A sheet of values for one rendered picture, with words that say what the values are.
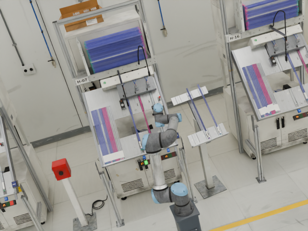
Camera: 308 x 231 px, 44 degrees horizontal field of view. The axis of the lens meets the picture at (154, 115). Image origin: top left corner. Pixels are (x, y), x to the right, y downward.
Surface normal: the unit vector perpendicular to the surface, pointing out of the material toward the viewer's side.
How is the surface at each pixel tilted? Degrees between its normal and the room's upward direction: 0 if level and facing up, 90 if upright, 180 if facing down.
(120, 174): 90
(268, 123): 90
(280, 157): 0
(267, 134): 90
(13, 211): 90
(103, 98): 46
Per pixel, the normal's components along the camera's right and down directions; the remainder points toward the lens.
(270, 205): -0.22, -0.84
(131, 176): 0.19, 0.46
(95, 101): -0.01, -0.25
